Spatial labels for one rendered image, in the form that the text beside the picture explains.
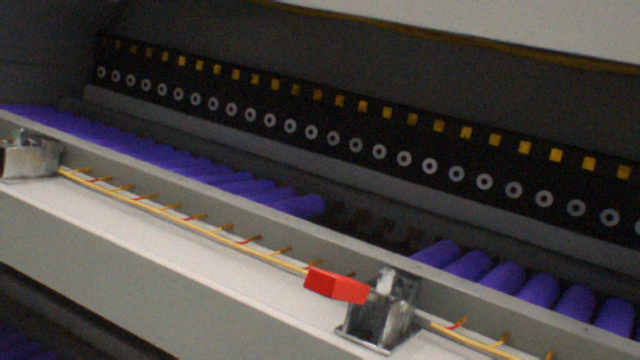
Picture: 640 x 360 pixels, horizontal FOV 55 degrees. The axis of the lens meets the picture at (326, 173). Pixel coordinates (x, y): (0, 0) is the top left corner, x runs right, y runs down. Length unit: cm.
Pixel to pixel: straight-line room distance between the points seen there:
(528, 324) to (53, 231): 26
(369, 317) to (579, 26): 16
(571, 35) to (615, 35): 2
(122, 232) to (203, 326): 8
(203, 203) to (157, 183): 4
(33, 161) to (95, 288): 11
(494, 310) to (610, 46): 13
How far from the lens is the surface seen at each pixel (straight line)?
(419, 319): 31
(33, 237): 41
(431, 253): 37
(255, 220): 36
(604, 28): 30
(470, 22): 31
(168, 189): 40
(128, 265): 35
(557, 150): 43
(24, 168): 44
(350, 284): 23
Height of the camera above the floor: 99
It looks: 7 degrees up
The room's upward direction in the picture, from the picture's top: 21 degrees clockwise
